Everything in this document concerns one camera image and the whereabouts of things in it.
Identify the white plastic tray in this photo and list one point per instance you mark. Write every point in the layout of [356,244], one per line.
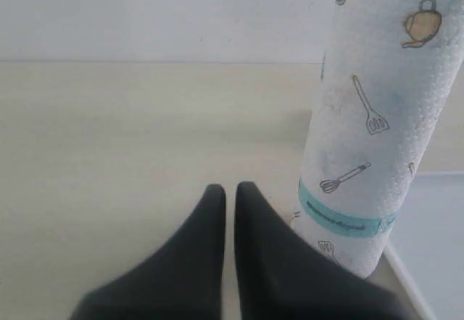
[425,246]

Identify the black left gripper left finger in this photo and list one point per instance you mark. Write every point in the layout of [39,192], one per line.
[182,280]

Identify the printed white paper towel roll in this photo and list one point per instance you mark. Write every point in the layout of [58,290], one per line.
[387,71]

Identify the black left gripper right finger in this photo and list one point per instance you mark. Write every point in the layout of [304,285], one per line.
[281,277]

